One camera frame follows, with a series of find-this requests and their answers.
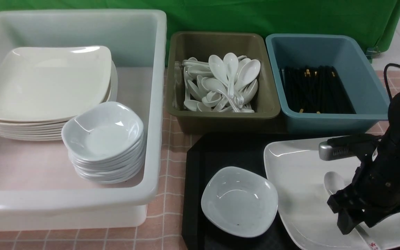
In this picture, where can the green backdrop cloth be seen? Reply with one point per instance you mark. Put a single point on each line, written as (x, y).
(371, 23)

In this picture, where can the white ceramic soup spoon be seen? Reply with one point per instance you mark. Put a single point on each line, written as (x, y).
(334, 182)

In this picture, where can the black serving tray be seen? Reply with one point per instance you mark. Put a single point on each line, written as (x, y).
(206, 157)

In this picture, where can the small white bowl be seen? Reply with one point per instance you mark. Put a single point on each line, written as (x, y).
(240, 202)

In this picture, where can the olive green spoon bin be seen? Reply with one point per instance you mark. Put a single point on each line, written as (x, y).
(267, 117)

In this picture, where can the teal blue chopstick bin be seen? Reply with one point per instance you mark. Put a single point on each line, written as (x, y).
(365, 90)

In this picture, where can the pile of black chopsticks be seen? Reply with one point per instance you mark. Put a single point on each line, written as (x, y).
(315, 90)

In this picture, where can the white square rice plate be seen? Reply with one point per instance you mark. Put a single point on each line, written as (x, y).
(297, 172)

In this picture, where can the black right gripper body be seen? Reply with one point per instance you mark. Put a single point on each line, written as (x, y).
(371, 197)

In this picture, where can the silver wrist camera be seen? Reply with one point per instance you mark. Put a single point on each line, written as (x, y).
(358, 145)

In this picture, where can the pink checkered tablecloth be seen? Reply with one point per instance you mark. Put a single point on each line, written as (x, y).
(162, 228)

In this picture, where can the large white plastic tub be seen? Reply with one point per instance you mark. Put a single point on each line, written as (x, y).
(39, 188)

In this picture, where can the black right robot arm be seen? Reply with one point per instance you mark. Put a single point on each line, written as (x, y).
(390, 142)

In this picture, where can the pile of white soup spoons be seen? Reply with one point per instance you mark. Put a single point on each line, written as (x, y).
(219, 85)

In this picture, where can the stack of white square plates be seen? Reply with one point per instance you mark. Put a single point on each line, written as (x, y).
(42, 88)

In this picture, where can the stack of small white bowls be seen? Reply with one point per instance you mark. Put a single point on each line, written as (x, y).
(106, 144)

